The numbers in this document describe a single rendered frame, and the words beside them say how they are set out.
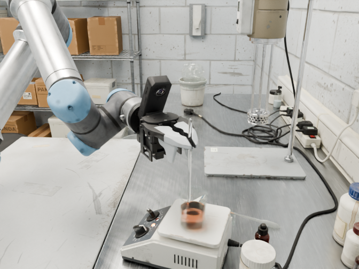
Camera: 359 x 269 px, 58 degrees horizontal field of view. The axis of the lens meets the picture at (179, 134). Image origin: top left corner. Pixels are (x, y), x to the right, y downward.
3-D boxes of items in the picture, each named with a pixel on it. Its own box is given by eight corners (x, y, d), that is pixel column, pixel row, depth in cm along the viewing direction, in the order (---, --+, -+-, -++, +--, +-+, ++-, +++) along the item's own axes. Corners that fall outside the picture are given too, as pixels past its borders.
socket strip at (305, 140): (304, 148, 115) (305, 137, 114) (279, 113, 152) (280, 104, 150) (320, 149, 115) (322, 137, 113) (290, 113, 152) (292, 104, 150)
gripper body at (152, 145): (185, 155, 67) (158, 135, 77) (185, 116, 64) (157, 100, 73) (151, 163, 64) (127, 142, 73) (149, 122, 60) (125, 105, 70)
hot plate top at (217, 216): (155, 235, 60) (155, 231, 60) (176, 200, 71) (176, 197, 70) (218, 250, 57) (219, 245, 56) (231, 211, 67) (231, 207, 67)
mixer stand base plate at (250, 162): (204, 176, 97) (204, 173, 96) (203, 148, 115) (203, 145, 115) (306, 179, 95) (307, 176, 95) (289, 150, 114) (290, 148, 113)
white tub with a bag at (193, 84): (181, 99, 175) (181, 58, 167) (208, 100, 172) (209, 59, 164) (176, 106, 162) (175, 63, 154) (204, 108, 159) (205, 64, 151)
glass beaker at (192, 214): (185, 214, 65) (186, 179, 62) (211, 222, 63) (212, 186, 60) (171, 232, 60) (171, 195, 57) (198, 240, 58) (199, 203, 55)
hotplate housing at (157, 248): (119, 260, 65) (116, 228, 62) (146, 222, 77) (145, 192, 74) (229, 290, 58) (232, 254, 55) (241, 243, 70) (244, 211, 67)
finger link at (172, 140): (192, 171, 57) (168, 151, 65) (192, 140, 55) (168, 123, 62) (176, 175, 56) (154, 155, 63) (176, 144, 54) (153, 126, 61)
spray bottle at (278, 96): (282, 107, 161) (285, 86, 157) (277, 108, 159) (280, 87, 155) (275, 105, 164) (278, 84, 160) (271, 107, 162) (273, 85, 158)
